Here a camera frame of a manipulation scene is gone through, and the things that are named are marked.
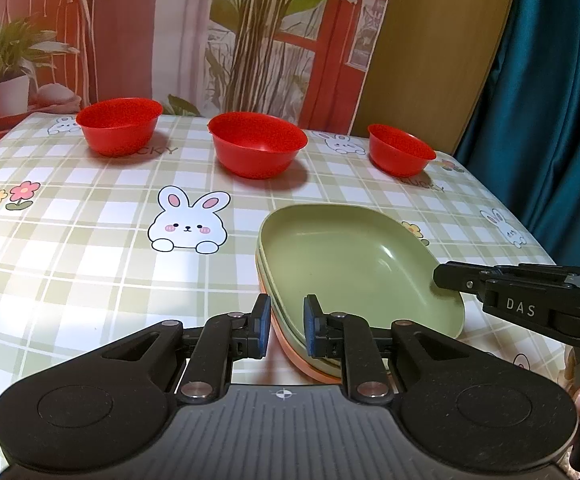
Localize green square plate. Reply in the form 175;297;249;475
258;204;465;338

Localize printed room scene backdrop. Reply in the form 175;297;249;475
0;0;388;133

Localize right red plastic bowl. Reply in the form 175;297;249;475
368;124;436;178

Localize left red plastic bowl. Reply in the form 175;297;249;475
75;98;163;157

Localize red plastic bowl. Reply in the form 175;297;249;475
368;124;436;178
208;112;308;180
75;98;163;157

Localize teal curtain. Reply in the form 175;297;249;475
456;0;580;266

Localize olive wooden panel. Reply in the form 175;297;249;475
351;0;512;153

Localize middle red plastic bowl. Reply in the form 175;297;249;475
208;112;308;180

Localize orange plate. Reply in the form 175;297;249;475
256;274;344;385

